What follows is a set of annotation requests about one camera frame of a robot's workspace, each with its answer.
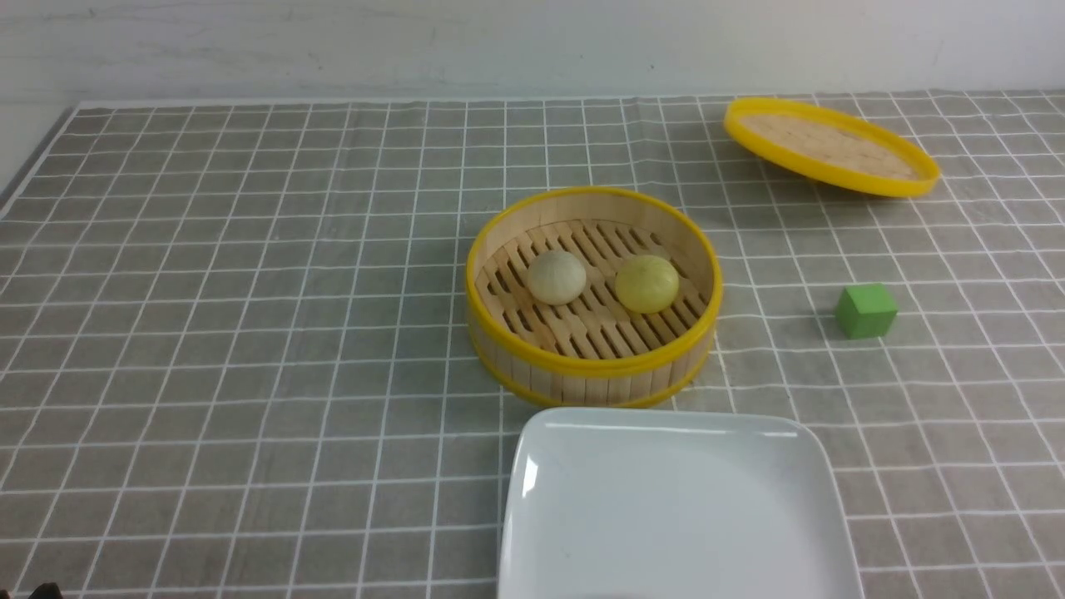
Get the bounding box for yellow steamed bun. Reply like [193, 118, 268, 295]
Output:
[615, 255, 679, 314]

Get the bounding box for pale white steamed bun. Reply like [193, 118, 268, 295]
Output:
[528, 250, 588, 306]

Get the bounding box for white square plate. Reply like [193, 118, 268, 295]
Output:
[496, 407, 864, 598]

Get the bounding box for bamboo steamer basket yellow rim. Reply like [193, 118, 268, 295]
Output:
[464, 187, 724, 407]

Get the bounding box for grey checkered tablecloth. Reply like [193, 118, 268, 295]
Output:
[1, 90, 1064, 598]

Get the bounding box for bamboo steamer lid yellow rim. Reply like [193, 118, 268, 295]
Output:
[723, 97, 943, 197]

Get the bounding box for green cube block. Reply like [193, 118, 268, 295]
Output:
[835, 284, 898, 339]

